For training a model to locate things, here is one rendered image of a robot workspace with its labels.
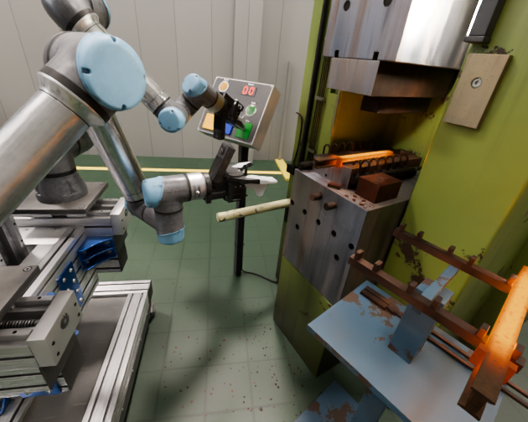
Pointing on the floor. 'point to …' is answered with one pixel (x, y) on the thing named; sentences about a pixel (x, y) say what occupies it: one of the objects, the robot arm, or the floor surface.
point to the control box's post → (240, 220)
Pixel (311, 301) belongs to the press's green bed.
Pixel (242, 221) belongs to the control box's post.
